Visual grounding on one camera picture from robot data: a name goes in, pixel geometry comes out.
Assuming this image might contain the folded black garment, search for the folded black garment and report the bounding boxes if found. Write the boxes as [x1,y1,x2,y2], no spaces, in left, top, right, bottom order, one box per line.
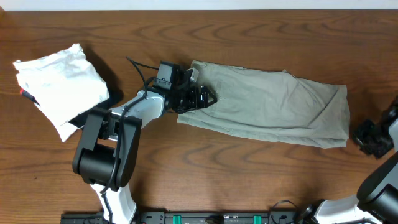
[19,83,123,131]

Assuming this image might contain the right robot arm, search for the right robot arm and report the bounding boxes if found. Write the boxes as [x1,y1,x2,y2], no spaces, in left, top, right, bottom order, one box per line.
[297,99,397,224]

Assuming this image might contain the folded white shirt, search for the folded white shirt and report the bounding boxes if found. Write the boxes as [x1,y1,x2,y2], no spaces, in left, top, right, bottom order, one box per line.
[13,44,109,142]

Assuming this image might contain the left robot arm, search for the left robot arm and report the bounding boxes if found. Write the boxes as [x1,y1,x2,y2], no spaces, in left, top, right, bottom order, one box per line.
[72,62,217,223]

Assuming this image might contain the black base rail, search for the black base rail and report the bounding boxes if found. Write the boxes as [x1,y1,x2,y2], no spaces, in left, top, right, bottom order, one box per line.
[60,198,316,224]

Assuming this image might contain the khaki shorts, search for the khaki shorts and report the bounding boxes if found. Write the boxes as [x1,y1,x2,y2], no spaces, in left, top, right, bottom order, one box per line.
[177,61,350,149]

